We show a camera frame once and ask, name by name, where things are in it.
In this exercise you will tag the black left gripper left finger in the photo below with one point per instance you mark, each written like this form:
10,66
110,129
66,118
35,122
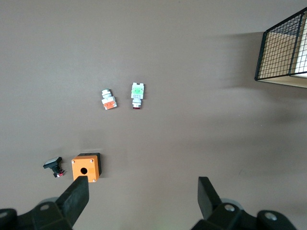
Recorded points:
74,198

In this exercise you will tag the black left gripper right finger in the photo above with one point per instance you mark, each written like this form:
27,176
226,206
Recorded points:
206,196

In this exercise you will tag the green and white contact block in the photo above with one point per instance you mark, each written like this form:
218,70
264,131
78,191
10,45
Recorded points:
138,92

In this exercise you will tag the black button with white cap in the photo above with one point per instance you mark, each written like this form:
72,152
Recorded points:
52,161

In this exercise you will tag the white button with orange label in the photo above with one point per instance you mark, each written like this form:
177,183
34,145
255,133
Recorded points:
109,104

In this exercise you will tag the brown table cover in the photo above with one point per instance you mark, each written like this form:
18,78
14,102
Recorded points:
168,48

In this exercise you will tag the orange button enclosure box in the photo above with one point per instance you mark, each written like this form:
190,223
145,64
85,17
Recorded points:
91,172

